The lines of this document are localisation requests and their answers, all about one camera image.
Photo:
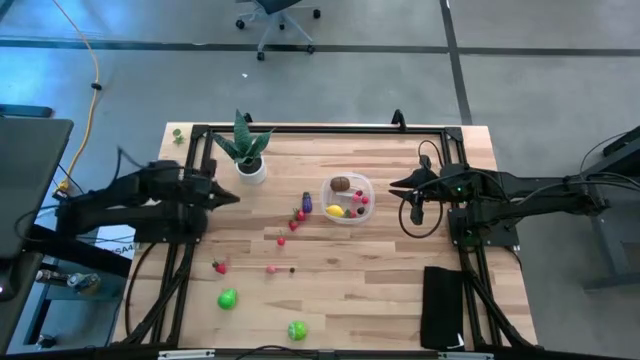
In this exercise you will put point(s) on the clear plastic tupperware container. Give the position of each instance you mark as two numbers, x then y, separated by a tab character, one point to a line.
345	197

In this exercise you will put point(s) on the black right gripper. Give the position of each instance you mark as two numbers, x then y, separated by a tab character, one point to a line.
442	182

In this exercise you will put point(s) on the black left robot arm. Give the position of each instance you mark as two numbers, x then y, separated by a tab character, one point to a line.
125	210

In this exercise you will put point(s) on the white frame bracket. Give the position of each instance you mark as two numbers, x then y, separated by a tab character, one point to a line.
185	354
465	356

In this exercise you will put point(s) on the green toy pepper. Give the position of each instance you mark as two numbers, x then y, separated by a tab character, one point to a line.
227	300

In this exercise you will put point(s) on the office chair base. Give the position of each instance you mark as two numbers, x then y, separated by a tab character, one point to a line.
275	6

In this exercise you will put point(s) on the small green leaf sprig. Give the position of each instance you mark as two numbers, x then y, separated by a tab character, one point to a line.
178	135

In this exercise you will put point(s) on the dark grey side desk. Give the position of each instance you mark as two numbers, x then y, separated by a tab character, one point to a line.
30	180

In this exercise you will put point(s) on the white paper sign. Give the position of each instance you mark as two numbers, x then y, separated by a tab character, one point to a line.
112	242

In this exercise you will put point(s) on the purple toy eggplant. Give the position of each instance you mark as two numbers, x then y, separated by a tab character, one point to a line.
307	204

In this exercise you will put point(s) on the white plant pot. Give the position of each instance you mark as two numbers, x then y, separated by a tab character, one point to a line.
252	176

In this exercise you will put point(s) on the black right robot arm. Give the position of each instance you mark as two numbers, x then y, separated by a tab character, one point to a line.
525	192

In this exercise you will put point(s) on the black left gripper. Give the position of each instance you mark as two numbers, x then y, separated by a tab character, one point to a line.
197	192

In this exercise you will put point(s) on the black frame clamp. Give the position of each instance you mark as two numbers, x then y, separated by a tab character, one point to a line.
248	118
398	120

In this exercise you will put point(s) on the green snake plant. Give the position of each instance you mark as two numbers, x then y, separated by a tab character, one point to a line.
243	137

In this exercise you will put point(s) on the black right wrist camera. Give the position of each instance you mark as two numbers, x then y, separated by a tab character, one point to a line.
417	212

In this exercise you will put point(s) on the yellow toy lemon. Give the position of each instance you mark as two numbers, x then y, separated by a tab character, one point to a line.
334	210

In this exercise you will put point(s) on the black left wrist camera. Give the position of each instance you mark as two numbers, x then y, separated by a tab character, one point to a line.
209	167

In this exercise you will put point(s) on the black aluminium table frame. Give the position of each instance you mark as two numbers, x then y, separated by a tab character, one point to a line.
325	129

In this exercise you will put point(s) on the grey metal stand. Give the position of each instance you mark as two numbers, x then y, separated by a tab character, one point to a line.
615	240

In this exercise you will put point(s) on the brown toy kiwi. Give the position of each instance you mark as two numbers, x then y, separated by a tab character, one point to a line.
340	184

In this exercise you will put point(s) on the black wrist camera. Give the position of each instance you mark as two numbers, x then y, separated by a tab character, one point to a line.
417	212
209	167

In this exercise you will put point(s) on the black cloth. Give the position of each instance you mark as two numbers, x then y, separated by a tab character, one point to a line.
442	305

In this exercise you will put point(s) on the small red toy strawberry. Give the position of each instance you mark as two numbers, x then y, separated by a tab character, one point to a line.
281	241

